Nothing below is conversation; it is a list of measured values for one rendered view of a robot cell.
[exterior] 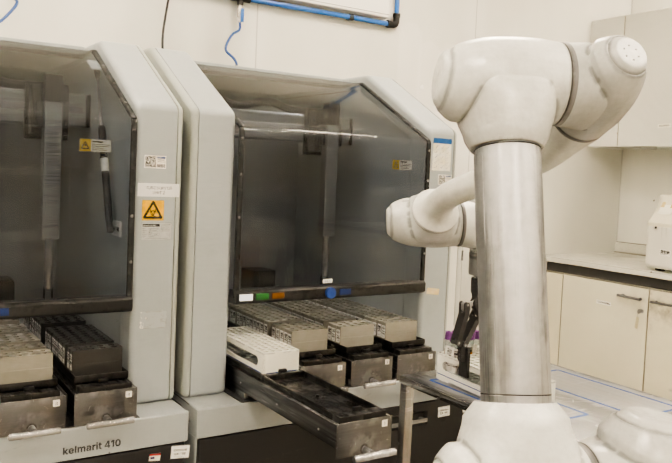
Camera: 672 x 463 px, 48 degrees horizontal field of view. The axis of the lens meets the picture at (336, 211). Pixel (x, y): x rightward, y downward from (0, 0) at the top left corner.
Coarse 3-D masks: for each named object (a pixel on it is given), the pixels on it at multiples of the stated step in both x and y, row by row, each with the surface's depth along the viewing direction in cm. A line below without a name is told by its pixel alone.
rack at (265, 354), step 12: (228, 336) 194; (240, 336) 195; (252, 336) 195; (264, 336) 197; (228, 348) 198; (240, 348) 197; (252, 348) 182; (264, 348) 183; (276, 348) 184; (288, 348) 184; (240, 360) 188; (252, 360) 193; (264, 360) 178; (276, 360) 179; (288, 360) 181; (264, 372) 178
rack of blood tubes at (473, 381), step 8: (440, 352) 179; (440, 360) 178; (448, 360) 175; (456, 360) 172; (472, 360) 173; (440, 368) 178; (472, 368) 167; (440, 376) 178; (448, 376) 175; (456, 376) 172; (472, 376) 174; (456, 384) 172; (472, 384) 167; (552, 384) 157; (472, 392) 167; (552, 392) 158; (552, 400) 158
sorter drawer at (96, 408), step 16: (64, 384) 166; (80, 384) 163; (96, 384) 163; (112, 384) 164; (128, 384) 166; (80, 400) 160; (96, 400) 162; (112, 400) 163; (128, 400) 165; (80, 416) 160; (96, 416) 162; (112, 416) 164; (128, 416) 166
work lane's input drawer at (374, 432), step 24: (240, 384) 184; (264, 384) 173; (288, 384) 175; (312, 384) 175; (288, 408) 164; (312, 408) 157; (336, 408) 158; (360, 408) 153; (312, 432) 155; (336, 432) 147; (360, 432) 150; (384, 432) 154; (336, 456) 148; (360, 456) 146; (384, 456) 149
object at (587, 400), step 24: (408, 384) 178; (432, 384) 174; (576, 384) 179; (600, 384) 180; (408, 408) 180; (576, 408) 160; (600, 408) 161; (408, 432) 180; (576, 432) 145; (408, 456) 181
